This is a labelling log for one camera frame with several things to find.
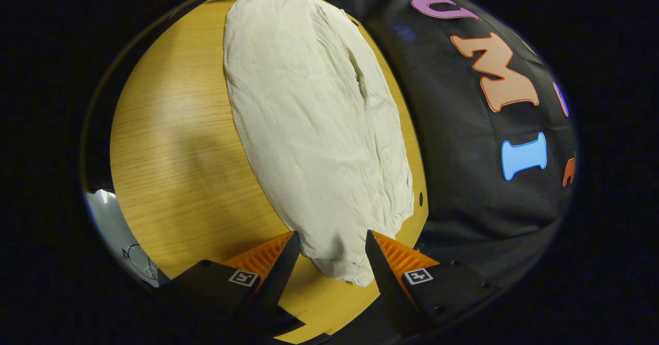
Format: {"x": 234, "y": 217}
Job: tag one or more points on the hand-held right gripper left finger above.
{"x": 280, "y": 275}

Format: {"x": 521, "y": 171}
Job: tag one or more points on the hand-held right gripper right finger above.
{"x": 383, "y": 283}

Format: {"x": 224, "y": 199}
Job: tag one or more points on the white jeans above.
{"x": 309, "y": 128}

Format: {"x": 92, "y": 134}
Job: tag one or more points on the black backdrop cloth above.
{"x": 453, "y": 144}

